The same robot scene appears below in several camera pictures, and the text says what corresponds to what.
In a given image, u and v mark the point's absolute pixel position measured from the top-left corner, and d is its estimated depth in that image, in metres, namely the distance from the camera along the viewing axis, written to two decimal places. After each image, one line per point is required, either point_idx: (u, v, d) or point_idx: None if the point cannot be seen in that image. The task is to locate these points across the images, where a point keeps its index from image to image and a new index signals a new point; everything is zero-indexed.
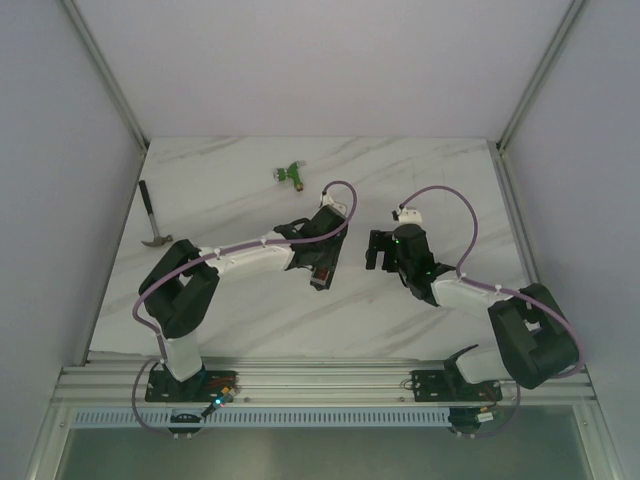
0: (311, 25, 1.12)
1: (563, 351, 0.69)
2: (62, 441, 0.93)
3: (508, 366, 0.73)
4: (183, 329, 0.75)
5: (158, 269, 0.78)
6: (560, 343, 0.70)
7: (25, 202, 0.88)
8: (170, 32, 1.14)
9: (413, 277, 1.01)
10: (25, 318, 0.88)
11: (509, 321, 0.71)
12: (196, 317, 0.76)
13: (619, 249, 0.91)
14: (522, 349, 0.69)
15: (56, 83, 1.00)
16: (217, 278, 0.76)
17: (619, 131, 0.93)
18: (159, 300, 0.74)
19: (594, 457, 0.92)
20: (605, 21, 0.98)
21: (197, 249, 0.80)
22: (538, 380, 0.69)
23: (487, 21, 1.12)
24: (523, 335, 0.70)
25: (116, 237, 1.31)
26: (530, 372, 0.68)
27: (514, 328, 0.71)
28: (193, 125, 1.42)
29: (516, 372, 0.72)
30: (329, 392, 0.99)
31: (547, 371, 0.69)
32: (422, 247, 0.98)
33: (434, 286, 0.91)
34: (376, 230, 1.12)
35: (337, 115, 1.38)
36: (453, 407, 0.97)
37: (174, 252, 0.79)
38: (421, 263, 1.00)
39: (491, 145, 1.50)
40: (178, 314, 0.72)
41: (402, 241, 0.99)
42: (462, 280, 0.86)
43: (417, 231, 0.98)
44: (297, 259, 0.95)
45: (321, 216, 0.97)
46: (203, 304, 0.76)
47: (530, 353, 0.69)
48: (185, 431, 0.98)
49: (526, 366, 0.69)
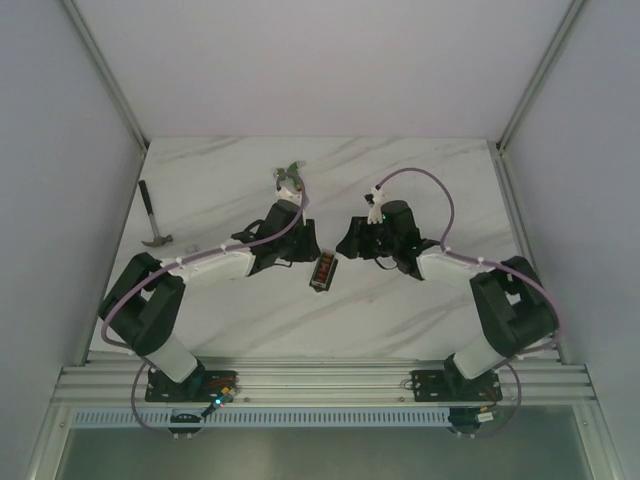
0: (311, 25, 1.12)
1: (540, 321, 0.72)
2: (62, 441, 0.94)
3: (488, 335, 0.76)
4: (153, 343, 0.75)
5: (118, 286, 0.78)
6: (538, 316, 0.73)
7: (24, 202, 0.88)
8: (170, 32, 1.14)
9: (400, 252, 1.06)
10: (24, 318, 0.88)
11: (489, 292, 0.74)
12: (166, 330, 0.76)
13: (618, 250, 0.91)
14: (500, 318, 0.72)
15: (56, 80, 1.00)
16: (182, 285, 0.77)
17: (620, 131, 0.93)
18: (124, 318, 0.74)
19: (594, 457, 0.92)
20: (605, 22, 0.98)
21: (157, 261, 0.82)
22: (516, 348, 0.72)
23: (487, 21, 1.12)
24: (502, 305, 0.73)
25: (116, 236, 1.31)
26: (508, 340, 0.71)
27: (494, 298, 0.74)
28: (193, 124, 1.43)
29: (495, 342, 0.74)
30: (328, 393, 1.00)
31: (525, 340, 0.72)
32: (409, 223, 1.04)
33: (420, 261, 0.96)
34: (358, 218, 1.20)
35: (337, 115, 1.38)
36: (453, 407, 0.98)
37: (134, 266, 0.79)
38: (408, 238, 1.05)
39: (491, 145, 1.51)
40: (146, 329, 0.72)
41: (389, 217, 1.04)
42: (446, 254, 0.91)
43: (403, 207, 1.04)
44: (259, 264, 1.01)
45: (272, 215, 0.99)
46: (171, 317, 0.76)
47: (509, 322, 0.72)
48: (184, 431, 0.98)
49: (504, 335, 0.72)
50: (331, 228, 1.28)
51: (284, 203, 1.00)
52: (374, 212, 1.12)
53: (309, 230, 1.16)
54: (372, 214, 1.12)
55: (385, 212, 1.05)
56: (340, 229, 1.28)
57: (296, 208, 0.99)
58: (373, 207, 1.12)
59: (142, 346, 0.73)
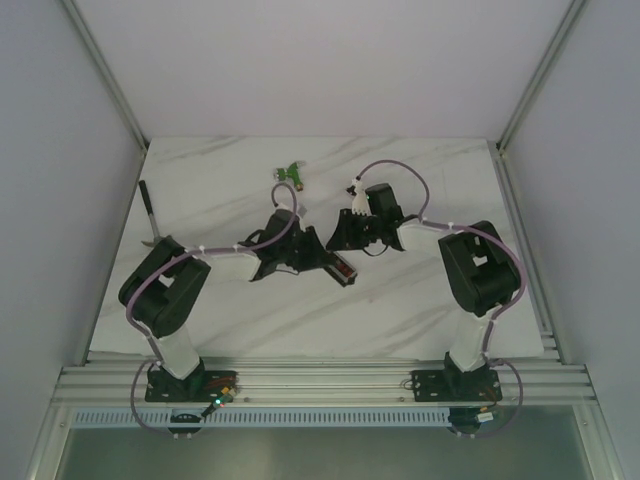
0: (312, 24, 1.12)
1: (502, 279, 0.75)
2: (62, 442, 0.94)
3: (458, 294, 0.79)
4: (173, 325, 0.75)
5: (143, 268, 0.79)
6: (498, 273, 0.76)
7: (24, 203, 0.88)
8: (170, 31, 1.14)
9: (382, 228, 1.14)
10: (25, 320, 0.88)
11: (455, 251, 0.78)
12: (183, 313, 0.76)
13: (619, 250, 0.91)
14: (463, 274, 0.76)
15: (56, 77, 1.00)
16: (207, 270, 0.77)
17: (620, 133, 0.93)
18: (145, 300, 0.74)
19: (594, 456, 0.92)
20: (604, 23, 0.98)
21: (182, 247, 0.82)
22: (479, 303, 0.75)
23: (486, 22, 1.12)
24: (467, 264, 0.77)
25: (116, 236, 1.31)
26: (471, 295, 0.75)
27: (458, 257, 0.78)
28: (194, 124, 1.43)
29: (463, 299, 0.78)
30: (328, 393, 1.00)
31: (488, 296, 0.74)
32: (389, 201, 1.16)
33: (400, 233, 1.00)
34: (344, 211, 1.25)
35: (337, 115, 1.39)
36: (453, 407, 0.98)
37: (160, 250, 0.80)
38: (389, 214, 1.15)
39: (491, 145, 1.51)
40: (167, 310, 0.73)
41: (373, 197, 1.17)
42: (421, 223, 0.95)
43: (384, 188, 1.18)
44: (260, 272, 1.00)
45: (272, 224, 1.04)
46: (193, 298, 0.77)
47: (472, 278, 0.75)
48: (185, 431, 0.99)
49: (467, 289, 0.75)
50: (330, 228, 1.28)
51: (281, 212, 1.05)
52: (357, 201, 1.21)
53: (310, 237, 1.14)
54: (358, 201, 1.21)
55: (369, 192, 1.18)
56: None
57: (294, 216, 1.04)
58: (357, 197, 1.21)
59: (161, 327, 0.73)
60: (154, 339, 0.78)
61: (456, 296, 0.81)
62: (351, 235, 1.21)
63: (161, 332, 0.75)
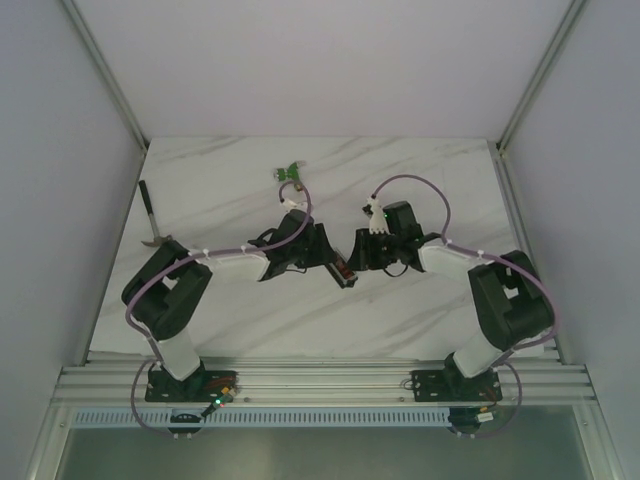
0: (311, 24, 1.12)
1: (535, 316, 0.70)
2: (62, 441, 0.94)
3: (486, 328, 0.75)
4: (172, 330, 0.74)
5: (144, 270, 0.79)
6: (531, 309, 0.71)
7: (23, 203, 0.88)
8: (170, 33, 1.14)
9: (402, 245, 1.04)
10: (24, 320, 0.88)
11: (487, 285, 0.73)
12: (183, 318, 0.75)
13: (620, 250, 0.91)
14: (496, 311, 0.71)
15: (56, 77, 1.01)
16: (209, 274, 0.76)
17: (619, 133, 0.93)
18: (146, 303, 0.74)
19: (594, 456, 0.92)
20: (603, 24, 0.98)
21: (186, 249, 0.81)
22: (510, 341, 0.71)
23: (486, 22, 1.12)
24: (500, 299, 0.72)
25: (115, 236, 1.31)
26: (503, 334, 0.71)
27: (491, 291, 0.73)
28: (193, 125, 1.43)
29: (492, 334, 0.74)
30: (328, 393, 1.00)
31: (519, 334, 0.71)
32: (408, 218, 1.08)
33: (422, 254, 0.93)
34: (362, 231, 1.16)
35: (337, 116, 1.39)
36: (453, 407, 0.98)
37: (163, 252, 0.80)
38: (410, 232, 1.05)
39: (491, 145, 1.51)
40: (168, 314, 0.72)
41: (391, 214, 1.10)
42: (449, 247, 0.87)
43: (403, 205, 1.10)
44: (270, 272, 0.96)
45: (285, 224, 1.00)
46: (193, 303, 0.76)
47: (505, 315, 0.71)
48: (185, 431, 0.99)
49: (499, 327, 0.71)
50: (330, 228, 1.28)
51: (296, 213, 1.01)
52: (375, 219, 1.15)
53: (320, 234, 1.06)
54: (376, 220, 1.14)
55: (387, 209, 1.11)
56: (340, 229, 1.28)
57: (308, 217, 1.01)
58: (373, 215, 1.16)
59: (162, 331, 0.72)
60: (155, 342, 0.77)
61: (482, 328, 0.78)
62: (369, 255, 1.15)
63: (161, 337, 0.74)
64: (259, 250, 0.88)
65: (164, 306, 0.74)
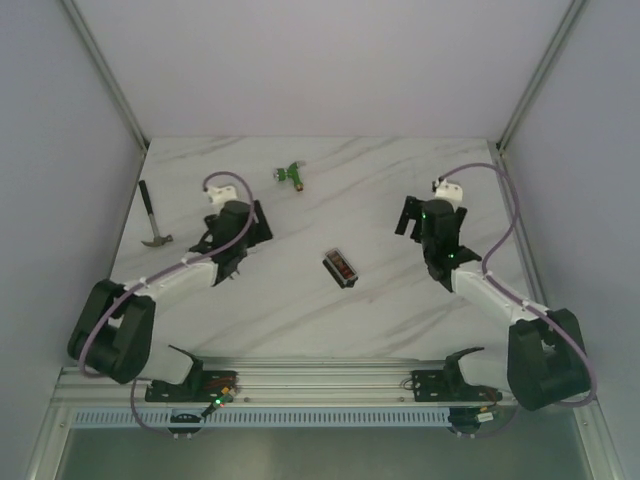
0: (311, 25, 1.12)
1: (573, 382, 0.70)
2: (62, 441, 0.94)
3: (516, 385, 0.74)
4: (132, 368, 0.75)
5: (84, 319, 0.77)
6: (571, 377, 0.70)
7: (23, 204, 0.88)
8: (169, 33, 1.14)
9: (434, 257, 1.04)
10: (24, 320, 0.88)
11: (530, 349, 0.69)
12: (140, 353, 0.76)
13: (620, 250, 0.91)
14: (535, 377, 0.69)
15: (56, 79, 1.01)
16: (152, 304, 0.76)
17: (620, 133, 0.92)
18: (97, 350, 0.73)
19: (594, 456, 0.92)
20: (604, 23, 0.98)
21: (121, 285, 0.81)
22: (542, 405, 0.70)
23: (486, 21, 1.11)
24: (540, 364, 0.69)
25: (115, 237, 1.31)
26: (538, 399, 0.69)
27: (532, 355, 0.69)
28: (193, 125, 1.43)
29: (521, 393, 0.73)
30: (328, 393, 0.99)
31: (553, 399, 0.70)
32: (447, 226, 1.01)
33: (454, 274, 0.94)
34: (411, 198, 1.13)
35: (337, 116, 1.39)
36: (453, 407, 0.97)
37: (97, 295, 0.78)
38: (444, 244, 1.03)
39: (491, 145, 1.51)
40: (122, 357, 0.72)
41: (430, 217, 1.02)
42: (486, 279, 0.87)
43: (446, 210, 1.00)
44: (222, 273, 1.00)
45: (223, 220, 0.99)
46: (145, 337, 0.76)
47: (543, 382, 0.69)
48: (185, 431, 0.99)
49: (534, 393, 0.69)
50: (330, 228, 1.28)
51: (233, 206, 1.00)
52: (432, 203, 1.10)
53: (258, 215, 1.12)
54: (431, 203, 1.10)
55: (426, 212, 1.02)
56: (340, 229, 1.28)
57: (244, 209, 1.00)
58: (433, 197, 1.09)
59: (122, 372, 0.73)
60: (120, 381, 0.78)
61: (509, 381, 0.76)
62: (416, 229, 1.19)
63: (123, 378, 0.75)
64: (203, 257, 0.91)
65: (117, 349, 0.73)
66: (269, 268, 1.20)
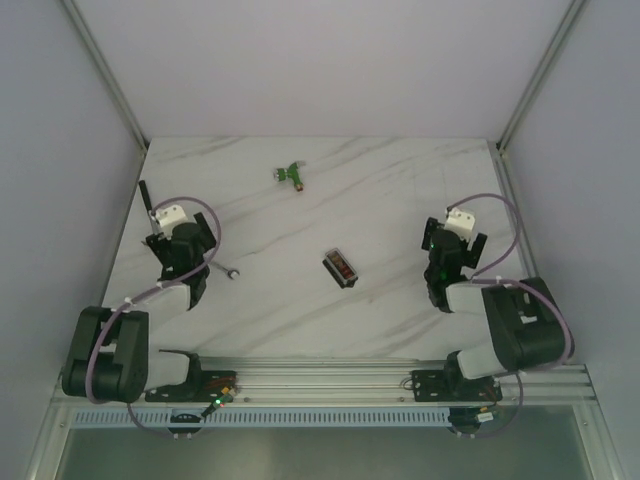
0: (311, 25, 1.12)
1: (549, 340, 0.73)
2: (62, 441, 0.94)
3: (499, 351, 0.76)
4: (136, 384, 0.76)
5: (76, 348, 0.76)
6: (547, 334, 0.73)
7: (23, 204, 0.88)
8: (169, 33, 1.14)
9: (435, 284, 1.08)
10: (24, 320, 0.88)
11: (498, 303, 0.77)
12: (142, 368, 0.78)
13: (620, 251, 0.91)
14: (507, 330, 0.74)
15: (57, 79, 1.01)
16: (146, 315, 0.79)
17: (620, 132, 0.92)
18: (99, 375, 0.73)
19: (594, 456, 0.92)
20: (604, 23, 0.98)
21: (106, 309, 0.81)
22: (522, 361, 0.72)
23: (486, 22, 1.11)
24: (511, 319, 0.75)
25: (115, 237, 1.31)
26: (515, 353, 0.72)
27: (502, 310, 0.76)
28: (193, 125, 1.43)
29: (503, 355, 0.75)
30: (328, 392, 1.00)
31: (532, 356, 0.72)
32: (453, 260, 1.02)
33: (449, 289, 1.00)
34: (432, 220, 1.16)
35: (337, 116, 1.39)
36: (453, 407, 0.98)
37: (85, 324, 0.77)
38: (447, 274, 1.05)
39: (491, 145, 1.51)
40: (127, 373, 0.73)
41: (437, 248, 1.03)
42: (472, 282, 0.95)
43: (454, 244, 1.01)
44: (195, 296, 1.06)
45: (176, 249, 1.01)
46: (143, 352, 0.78)
47: (516, 335, 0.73)
48: (184, 431, 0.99)
49: (510, 347, 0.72)
50: (330, 228, 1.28)
51: (181, 232, 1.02)
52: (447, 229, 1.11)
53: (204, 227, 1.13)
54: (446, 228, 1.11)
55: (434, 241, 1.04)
56: (340, 229, 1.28)
57: (192, 234, 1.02)
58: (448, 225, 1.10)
59: (128, 390, 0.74)
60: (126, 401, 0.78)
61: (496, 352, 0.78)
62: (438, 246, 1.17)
63: (129, 396, 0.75)
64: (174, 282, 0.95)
65: (119, 367, 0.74)
66: (269, 268, 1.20)
